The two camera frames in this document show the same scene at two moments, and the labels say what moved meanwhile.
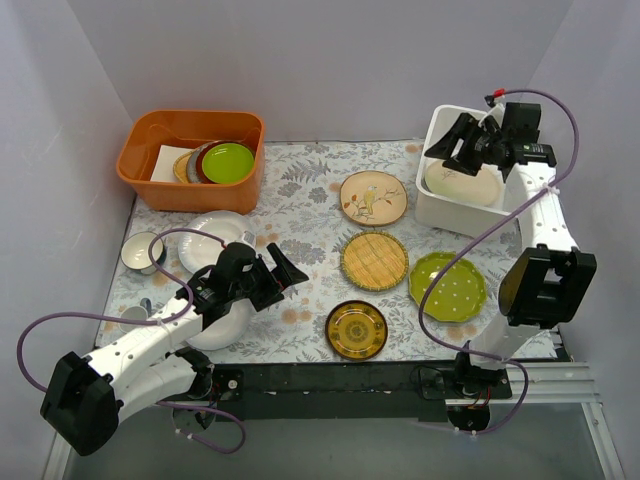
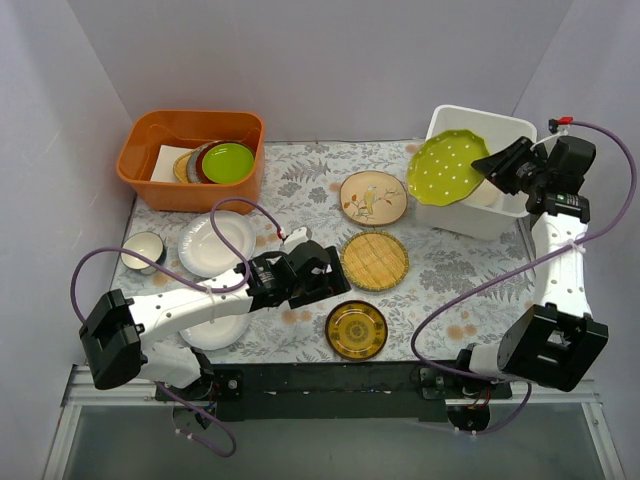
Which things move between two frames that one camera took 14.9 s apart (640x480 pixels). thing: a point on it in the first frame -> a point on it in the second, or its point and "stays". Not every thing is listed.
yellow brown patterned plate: x=356 y=330 stays
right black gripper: x=473 y=148 -> x=511 y=167
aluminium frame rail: x=575 y=384 stays
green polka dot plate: x=458 y=294 -> x=440 y=171
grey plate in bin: x=192 y=174 stays
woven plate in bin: x=181 y=164 stays
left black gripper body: x=270 y=286 -> x=323 y=282
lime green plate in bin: x=228 y=163 stays
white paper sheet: x=164 y=166 stays
